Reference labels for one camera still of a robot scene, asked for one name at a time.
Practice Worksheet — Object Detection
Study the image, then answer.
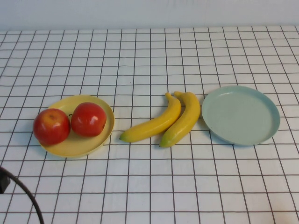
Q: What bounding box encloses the yellow banana with thin stem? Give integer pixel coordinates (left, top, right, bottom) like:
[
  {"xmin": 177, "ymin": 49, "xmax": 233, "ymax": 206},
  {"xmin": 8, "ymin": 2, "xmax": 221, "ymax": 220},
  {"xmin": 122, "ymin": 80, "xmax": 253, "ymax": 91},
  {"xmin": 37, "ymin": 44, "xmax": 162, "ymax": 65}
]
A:
[{"xmin": 119, "ymin": 92, "xmax": 182, "ymax": 142}]

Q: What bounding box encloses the yellow banana with green end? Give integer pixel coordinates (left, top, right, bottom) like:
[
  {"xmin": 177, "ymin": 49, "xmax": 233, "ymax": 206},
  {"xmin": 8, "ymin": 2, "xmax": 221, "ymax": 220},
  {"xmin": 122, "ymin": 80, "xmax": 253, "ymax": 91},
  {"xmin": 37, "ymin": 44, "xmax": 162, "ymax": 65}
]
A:
[{"xmin": 159, "ymin": 91, "xmax": 201, "ymax": 148}]

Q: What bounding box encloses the dark red apple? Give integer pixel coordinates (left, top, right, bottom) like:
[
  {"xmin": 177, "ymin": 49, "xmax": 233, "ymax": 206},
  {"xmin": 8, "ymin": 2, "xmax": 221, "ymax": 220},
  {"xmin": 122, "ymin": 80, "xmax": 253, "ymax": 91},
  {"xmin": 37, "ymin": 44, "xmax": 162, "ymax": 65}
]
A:
[{"xmin": 68, "ymin": 102, "xmax": 107, "ymax": 138}]

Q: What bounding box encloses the red apple with yellow top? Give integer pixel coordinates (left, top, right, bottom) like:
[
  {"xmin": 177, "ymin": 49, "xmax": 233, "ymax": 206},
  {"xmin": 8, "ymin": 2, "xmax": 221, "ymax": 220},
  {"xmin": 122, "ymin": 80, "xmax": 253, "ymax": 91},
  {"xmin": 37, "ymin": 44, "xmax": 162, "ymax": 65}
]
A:
[{"xmin": 33, "ymin": 108, "xmax": 71, "ymax": 146}]

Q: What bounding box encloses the yellow round plate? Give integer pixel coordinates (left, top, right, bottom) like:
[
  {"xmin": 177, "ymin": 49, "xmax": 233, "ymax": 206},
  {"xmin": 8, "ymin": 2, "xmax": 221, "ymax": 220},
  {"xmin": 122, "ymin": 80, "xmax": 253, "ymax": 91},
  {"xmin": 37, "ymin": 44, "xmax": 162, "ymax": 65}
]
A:
[{"xmin": 38, "ymin": 94, "xmax": 115, "ymax": 159}]

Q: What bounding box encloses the pale blue-green round plate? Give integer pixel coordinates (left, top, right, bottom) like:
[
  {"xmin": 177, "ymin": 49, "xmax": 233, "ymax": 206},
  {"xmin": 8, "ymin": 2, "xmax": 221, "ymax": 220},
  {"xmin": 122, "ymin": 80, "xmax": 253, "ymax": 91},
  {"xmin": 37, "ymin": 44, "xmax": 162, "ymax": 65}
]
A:
[{"xmin": 201, "ymin": 85, "xmax": 280, "ymax": 147}]

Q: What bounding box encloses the white grid-pattern tablecloth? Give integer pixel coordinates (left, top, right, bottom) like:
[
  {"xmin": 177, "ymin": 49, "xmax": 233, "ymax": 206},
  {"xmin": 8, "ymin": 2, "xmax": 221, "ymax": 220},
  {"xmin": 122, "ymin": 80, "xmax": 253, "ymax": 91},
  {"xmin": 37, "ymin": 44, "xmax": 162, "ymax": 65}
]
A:
[{"xmin": 0, "ymin": 25, "xmax": 299, "ymax": 224}]

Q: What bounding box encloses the long black camera cable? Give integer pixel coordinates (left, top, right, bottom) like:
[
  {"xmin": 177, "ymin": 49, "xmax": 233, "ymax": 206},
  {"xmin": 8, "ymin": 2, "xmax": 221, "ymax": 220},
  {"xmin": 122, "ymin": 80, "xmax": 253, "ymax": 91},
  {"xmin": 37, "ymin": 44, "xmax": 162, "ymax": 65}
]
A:
[{"xmin": 0, "ymin": 166, "xmax": 45, "ymax": 224}]

